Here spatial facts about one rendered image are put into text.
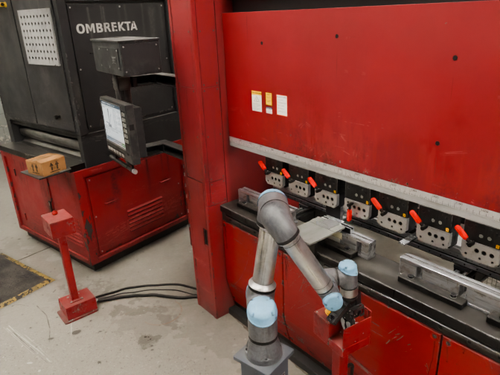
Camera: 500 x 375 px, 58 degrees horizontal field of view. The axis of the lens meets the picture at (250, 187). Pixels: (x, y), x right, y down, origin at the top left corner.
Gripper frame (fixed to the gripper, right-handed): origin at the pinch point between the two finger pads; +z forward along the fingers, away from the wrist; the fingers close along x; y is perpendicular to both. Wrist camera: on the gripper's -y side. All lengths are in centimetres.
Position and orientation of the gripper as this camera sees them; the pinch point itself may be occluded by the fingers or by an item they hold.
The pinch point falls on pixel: (347, 332)
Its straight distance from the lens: 211.2
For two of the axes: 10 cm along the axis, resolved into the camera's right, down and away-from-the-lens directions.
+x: -5.1, -2.9, 8.1
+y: 8.5, -3.0, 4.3
